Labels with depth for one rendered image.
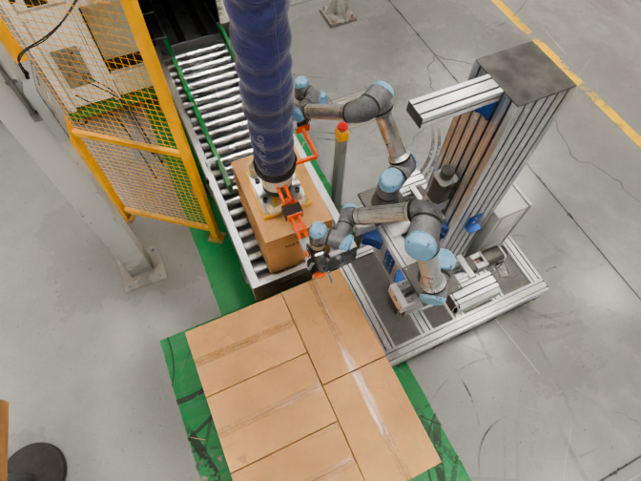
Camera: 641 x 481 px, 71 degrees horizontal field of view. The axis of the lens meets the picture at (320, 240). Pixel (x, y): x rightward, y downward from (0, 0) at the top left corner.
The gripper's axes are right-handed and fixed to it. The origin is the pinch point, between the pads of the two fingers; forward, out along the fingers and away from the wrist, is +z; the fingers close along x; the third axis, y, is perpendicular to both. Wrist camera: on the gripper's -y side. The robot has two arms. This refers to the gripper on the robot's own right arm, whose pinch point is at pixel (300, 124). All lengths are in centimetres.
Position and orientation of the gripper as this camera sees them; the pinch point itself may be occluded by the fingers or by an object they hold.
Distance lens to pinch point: 276.8
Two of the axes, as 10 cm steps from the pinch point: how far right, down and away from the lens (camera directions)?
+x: 9.2, -3.3, 2.0
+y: 3.8, 8.2, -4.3
